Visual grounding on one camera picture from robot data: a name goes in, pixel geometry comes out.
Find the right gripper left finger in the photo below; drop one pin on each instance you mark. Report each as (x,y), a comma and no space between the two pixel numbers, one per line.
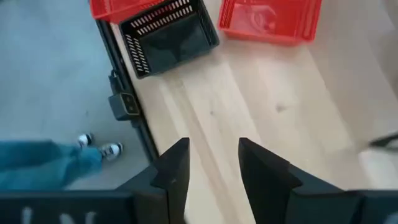
(175,186)

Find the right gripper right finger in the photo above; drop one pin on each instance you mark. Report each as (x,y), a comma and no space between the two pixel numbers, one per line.
(264,180)

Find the person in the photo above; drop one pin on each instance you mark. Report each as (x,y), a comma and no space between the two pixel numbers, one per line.
(46,165)

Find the black metal rig frame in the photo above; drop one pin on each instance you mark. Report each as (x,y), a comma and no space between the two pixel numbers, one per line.
(146,137)

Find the red plastic basket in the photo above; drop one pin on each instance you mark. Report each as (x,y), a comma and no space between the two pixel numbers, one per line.
(264,21)
(105,9)

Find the black plastic basket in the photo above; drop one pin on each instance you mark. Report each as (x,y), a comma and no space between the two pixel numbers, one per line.
(174,46)

